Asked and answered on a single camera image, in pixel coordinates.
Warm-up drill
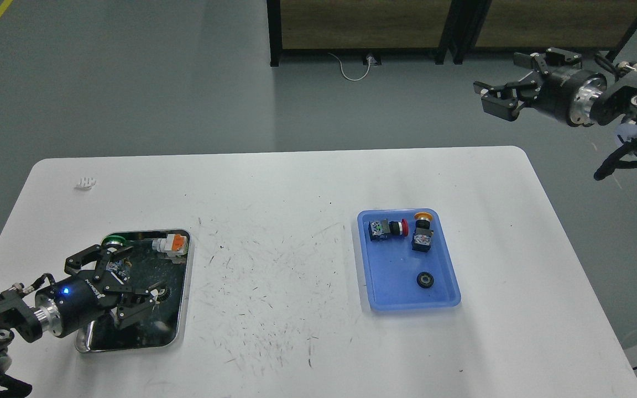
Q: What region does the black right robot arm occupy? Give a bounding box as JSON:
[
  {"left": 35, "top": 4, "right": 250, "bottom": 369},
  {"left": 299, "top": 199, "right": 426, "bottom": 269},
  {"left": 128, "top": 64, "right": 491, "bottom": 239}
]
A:
[{"left": 473, "top": 47, "right": 637, "bottom": 181}]

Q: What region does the red push button switch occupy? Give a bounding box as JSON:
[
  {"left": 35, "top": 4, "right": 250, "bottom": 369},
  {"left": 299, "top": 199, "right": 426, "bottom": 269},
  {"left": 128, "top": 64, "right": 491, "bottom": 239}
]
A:
[{"left": 367, "top": 219, "right": 409, "bottom": 241}]

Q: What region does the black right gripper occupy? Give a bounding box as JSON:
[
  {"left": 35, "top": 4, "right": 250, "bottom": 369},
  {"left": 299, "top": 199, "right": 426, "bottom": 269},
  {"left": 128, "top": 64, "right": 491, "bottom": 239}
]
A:
[{"left": 473, "top": 48, "right": 608, "bottom": 127}]

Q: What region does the right wooden cabinet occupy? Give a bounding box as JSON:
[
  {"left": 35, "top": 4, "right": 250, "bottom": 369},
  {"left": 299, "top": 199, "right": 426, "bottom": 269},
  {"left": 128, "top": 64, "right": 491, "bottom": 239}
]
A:
[{"left": 450, "top": 1, "right": 637, "bottom": 65}]

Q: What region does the black gear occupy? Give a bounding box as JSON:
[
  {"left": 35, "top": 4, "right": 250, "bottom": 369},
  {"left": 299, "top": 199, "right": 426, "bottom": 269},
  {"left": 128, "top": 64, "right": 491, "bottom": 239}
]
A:
[
  {"left": 416, "top": 271, "right": 435, "bottom": 288},
  {"left": 150, "top": 285, "right": 172, "bottom": 304}
]

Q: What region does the small white plastic piece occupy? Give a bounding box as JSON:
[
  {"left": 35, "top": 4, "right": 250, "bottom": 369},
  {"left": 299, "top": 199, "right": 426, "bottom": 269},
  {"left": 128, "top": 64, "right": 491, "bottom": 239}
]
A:
[{"left": 74, "top": 177, "right": 97, "bottom": 191}]

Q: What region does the wooden cabinet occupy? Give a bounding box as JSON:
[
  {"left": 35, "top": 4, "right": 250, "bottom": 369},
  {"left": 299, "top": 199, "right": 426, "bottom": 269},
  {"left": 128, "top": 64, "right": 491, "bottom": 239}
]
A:
[
  {"left": 266, "top": 1, "right": 466, "bottom": 66},
  {"left": 450, "top": 1, "right": 637, "bottom": 65}
]

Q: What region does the white floor cable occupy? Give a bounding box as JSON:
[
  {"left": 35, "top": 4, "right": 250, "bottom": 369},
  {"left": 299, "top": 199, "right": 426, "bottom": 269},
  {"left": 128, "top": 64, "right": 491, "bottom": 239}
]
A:
[{"left": 327, "top": 52, "right": 377, "bottom": 82}]

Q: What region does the blue plastic tray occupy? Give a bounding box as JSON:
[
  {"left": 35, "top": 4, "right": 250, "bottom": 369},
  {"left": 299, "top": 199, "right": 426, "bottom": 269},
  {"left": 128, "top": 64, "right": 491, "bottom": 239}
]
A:
[{"left": 357, "top": 207, "right": 462, "bottom": 312}]

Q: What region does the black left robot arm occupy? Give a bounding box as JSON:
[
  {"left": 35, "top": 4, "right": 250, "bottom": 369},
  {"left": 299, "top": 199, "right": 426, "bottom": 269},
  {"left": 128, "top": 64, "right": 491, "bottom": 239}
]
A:
[{"left": 0, "top": 243, "right": 162, "bottom": 397}]

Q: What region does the green push button switch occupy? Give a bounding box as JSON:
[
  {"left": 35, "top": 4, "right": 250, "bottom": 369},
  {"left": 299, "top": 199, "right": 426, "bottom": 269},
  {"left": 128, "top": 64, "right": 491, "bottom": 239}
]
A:
[{"left": 101, "top": 234, "right": 134, "bottom": 280}]

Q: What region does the silver metal tray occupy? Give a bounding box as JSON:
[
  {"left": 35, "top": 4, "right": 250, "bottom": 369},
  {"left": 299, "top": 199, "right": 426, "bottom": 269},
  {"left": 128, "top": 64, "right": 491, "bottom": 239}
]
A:
[{"left": 75, "top": 229, "right": 191, "bottom": 353}]

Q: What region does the left wooden cabinet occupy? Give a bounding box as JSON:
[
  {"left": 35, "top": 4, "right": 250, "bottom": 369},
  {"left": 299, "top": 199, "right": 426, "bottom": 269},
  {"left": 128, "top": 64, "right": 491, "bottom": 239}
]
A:
[{"left": 266, "top": 1, "right": 466, "bottom": 66}]

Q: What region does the orange white switch part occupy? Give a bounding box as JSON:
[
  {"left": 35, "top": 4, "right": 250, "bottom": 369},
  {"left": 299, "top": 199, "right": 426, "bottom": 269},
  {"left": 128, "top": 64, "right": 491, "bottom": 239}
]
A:
[{"left": 152, "top": 234, "right": 189, "bottom": 264}]

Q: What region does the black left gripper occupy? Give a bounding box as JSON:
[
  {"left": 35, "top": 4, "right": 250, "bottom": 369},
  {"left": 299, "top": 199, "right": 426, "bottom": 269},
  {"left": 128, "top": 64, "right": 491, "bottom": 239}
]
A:
[{"left": 34, "top": 244, "right": 167, "bottom": 338}]

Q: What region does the yellow push button switch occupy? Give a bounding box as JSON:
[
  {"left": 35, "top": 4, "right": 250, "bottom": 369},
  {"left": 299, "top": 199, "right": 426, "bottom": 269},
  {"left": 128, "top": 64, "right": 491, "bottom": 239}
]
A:
[{"left": 411, "top": 212, "right": 434, "bottom": 253}]

